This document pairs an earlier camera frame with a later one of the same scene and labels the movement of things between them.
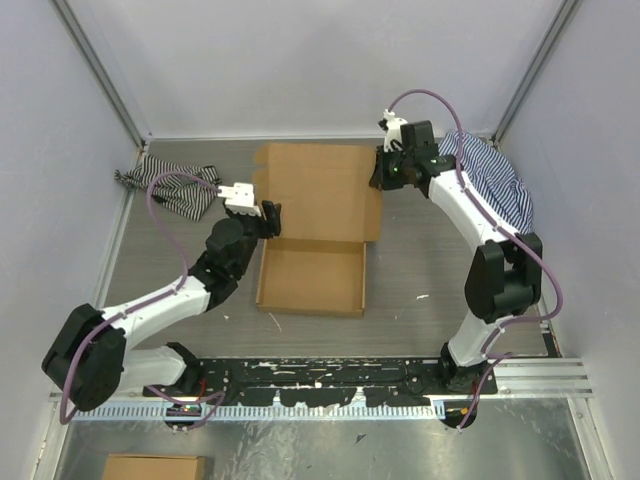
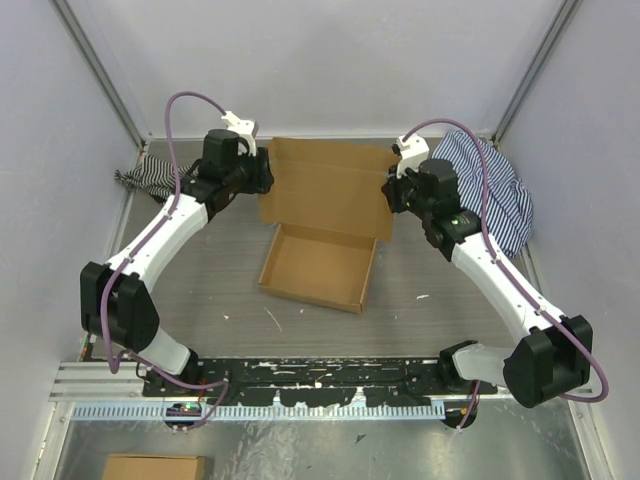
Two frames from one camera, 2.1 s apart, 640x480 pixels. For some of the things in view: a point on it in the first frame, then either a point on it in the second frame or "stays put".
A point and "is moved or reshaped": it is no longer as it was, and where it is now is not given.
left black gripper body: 255,229 to 251,175
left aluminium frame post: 102,73 stays put
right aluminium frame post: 568,9 stays put
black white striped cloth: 186,191 stays put
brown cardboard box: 330,204 is moved or reshaped
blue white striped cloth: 492,176 stays put
